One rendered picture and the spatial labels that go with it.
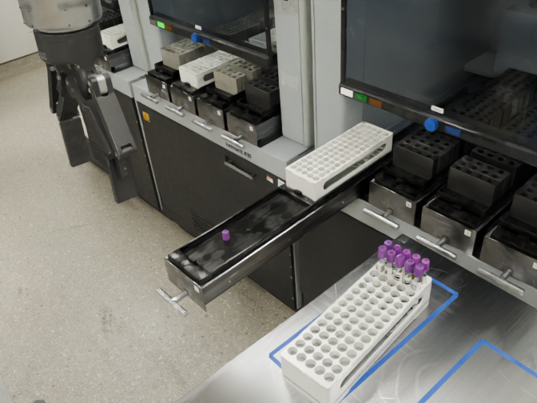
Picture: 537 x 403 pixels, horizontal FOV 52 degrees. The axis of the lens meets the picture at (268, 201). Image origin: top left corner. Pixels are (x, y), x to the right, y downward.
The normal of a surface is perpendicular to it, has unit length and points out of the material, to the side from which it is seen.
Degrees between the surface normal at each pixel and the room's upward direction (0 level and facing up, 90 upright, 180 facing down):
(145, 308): 0
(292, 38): 90
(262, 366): 0
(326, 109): 90
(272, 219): 0
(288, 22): 90
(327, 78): 90
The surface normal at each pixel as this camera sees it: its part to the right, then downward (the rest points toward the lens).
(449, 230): -0.73, 0.46
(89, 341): -0.07, -0.80
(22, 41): 0.68, 0.40
